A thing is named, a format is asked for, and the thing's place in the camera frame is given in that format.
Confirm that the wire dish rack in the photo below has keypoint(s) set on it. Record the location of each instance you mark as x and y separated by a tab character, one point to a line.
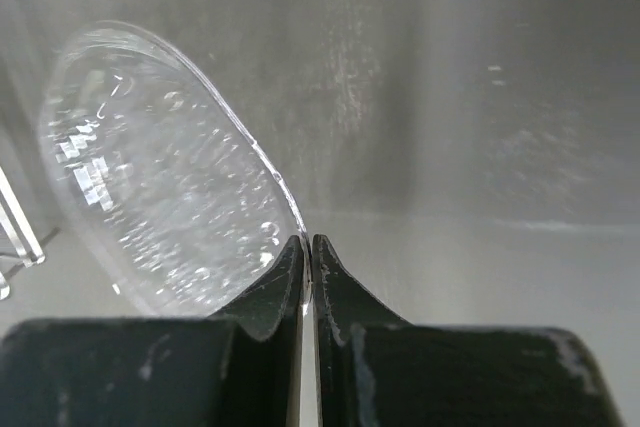
20	246

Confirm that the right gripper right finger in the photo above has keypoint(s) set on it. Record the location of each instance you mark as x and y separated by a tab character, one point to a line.
374	368

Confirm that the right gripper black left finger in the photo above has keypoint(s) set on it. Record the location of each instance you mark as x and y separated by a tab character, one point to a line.
237	367

